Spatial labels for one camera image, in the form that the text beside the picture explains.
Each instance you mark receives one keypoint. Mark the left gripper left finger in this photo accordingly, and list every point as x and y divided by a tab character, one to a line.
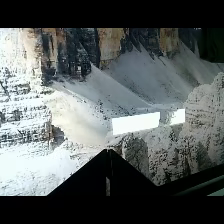
90	180

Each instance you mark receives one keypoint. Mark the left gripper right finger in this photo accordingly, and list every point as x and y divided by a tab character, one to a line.
128	180

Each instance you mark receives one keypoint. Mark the silver frame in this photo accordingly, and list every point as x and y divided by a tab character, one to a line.
203	188

